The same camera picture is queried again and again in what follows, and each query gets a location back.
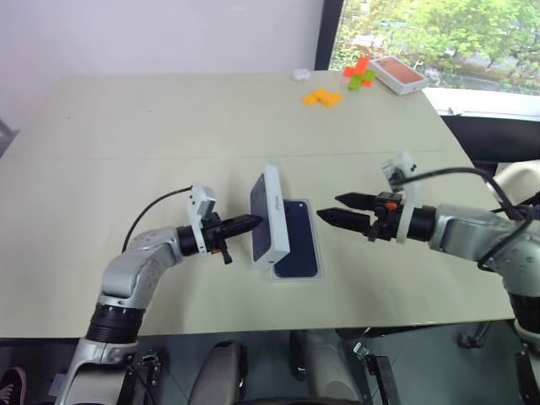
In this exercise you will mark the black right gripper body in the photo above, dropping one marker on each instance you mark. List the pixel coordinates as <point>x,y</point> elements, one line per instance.
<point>386,217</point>

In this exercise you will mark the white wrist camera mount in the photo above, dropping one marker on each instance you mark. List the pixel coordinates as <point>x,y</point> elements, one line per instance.
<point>200,202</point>
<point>405,223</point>

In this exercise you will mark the phone box with orange print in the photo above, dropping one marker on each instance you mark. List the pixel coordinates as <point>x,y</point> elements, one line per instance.
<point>398,75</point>

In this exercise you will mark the green toy block piece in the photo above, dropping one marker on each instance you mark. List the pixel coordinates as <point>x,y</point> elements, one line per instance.
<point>356,82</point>

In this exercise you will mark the white phone box lid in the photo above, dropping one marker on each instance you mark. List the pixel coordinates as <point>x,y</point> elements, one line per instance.
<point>266,236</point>

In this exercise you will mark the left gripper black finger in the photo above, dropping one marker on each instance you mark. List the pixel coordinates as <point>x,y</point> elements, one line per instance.
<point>240,225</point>

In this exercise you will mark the small orange toy block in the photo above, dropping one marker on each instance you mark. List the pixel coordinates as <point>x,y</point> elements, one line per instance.
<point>367,82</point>

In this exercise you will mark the white earbuds case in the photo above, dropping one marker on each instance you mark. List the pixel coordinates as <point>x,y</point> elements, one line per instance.
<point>300,74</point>

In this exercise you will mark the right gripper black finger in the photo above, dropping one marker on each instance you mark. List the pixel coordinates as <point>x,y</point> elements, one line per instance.
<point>356,200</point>
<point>346,219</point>

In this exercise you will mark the yellow toy block piece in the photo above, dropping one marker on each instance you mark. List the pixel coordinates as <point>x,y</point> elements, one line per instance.
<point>322,98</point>

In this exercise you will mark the small metal bracket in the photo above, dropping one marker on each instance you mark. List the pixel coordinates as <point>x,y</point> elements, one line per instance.
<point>151,365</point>

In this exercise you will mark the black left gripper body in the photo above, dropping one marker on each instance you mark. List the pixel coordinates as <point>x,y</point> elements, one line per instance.
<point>213,236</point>

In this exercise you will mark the long metal bracket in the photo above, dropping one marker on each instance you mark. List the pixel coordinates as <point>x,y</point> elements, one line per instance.
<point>379,375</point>

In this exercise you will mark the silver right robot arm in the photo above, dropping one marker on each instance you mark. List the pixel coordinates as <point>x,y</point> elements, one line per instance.
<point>464,228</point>

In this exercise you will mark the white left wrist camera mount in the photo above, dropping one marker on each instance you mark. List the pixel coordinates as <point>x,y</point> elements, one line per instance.
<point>200,202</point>

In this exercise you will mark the white window sill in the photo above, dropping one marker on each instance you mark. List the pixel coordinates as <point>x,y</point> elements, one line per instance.
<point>481,101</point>

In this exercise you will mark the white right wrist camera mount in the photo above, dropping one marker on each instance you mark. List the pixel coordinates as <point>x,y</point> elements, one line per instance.
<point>405,223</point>

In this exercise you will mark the dark window frame post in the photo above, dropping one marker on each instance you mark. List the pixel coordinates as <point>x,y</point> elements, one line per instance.
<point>329,34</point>

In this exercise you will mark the dark sneaker with white sole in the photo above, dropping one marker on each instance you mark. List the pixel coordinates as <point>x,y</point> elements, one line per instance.
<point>12,386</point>

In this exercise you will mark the dark blue smartphone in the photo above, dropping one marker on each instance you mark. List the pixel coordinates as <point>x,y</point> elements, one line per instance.
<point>301,244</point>

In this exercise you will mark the dark rounded shape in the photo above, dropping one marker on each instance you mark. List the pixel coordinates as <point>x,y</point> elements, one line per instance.
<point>320,367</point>
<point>223,371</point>

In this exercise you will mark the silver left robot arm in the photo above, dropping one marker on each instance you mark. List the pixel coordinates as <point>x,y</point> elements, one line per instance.
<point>139,261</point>

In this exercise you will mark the cream chair back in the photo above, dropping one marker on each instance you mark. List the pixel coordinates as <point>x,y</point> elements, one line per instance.
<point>516,177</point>

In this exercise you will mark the white phone box base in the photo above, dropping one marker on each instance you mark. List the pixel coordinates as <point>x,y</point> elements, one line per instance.
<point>273,278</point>

